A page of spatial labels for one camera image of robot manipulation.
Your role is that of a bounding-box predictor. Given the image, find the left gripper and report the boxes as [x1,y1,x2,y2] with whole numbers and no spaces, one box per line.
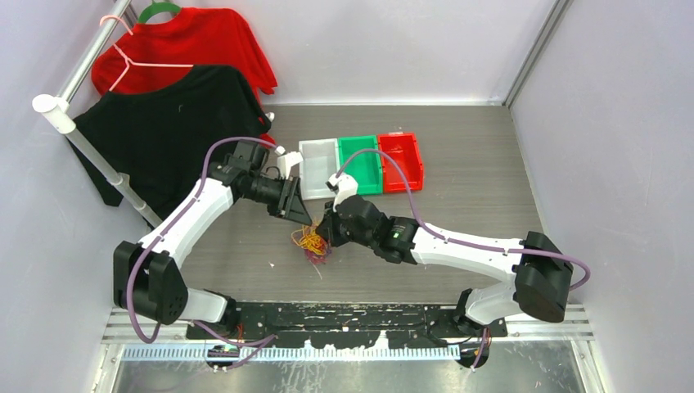
[242,174,313,226]

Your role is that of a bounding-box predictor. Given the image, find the coloured cable bundle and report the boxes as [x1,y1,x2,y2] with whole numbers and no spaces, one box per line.
[290,223,333,268]

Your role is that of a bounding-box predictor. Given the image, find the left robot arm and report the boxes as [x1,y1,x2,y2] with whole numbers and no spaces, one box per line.
[113,141,312,338]

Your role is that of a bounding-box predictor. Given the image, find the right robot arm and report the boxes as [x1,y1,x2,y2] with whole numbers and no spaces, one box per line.
[316,196,573,337]

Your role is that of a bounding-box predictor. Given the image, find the white plastic bin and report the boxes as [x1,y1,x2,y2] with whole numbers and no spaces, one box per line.
[299,138,340,200]

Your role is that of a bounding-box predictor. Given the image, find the green plastic bin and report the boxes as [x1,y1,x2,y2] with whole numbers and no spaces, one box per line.
[338,135,383,195]

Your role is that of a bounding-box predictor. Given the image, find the red plastic bin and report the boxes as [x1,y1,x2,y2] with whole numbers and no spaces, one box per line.
[376,133,425,193]

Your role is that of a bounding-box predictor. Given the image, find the black t-shirt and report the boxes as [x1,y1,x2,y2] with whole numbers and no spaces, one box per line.
[74,65,271,219]

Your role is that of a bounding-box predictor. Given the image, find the red t-shirt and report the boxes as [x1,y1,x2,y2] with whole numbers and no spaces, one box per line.
[92,7,277,104]

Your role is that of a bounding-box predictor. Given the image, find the pink hanger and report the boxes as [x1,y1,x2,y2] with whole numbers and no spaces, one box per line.
[99,15,193,92]

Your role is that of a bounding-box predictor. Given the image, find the green hanger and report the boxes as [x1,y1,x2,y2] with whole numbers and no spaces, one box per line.
[137,1,182,24]

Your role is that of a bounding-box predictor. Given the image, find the white clothes rack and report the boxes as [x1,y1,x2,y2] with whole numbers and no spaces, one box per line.
[32,0,162,227]

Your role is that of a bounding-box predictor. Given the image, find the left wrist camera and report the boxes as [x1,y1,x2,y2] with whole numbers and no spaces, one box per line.
[277,151,304,179]

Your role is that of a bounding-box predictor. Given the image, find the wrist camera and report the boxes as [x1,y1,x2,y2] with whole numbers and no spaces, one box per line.
[326,173,358,211]
[277,151,304,179]

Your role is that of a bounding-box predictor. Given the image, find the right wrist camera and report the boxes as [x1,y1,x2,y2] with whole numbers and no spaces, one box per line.
[326,173,358,211]

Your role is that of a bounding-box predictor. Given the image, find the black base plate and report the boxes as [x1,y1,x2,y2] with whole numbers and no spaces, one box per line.
[186,302,482,350]

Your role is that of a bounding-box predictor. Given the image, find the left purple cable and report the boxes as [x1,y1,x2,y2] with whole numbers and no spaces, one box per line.
[124,136,287,372]

